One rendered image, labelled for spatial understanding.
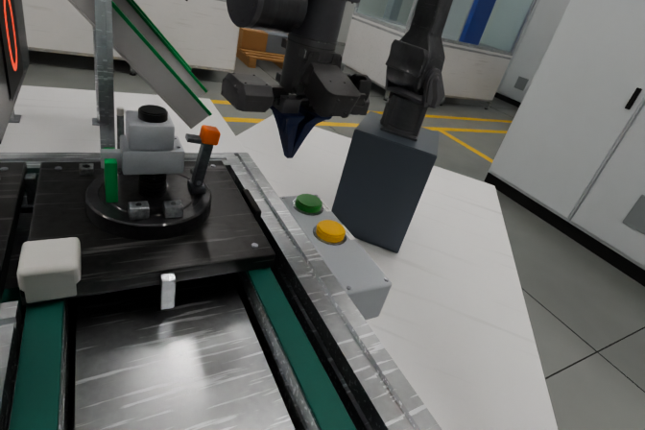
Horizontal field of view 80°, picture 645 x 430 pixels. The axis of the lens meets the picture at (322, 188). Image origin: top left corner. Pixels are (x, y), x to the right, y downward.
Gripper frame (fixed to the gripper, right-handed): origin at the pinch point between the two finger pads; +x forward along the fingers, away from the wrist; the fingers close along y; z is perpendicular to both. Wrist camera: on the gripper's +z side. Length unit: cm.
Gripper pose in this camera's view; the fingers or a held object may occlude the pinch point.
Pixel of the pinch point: (293, 132)
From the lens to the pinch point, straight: 51.5
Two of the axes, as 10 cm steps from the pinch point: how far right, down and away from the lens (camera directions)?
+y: 8.2, -0.8, 5.7
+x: -2.3, 8.6, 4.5
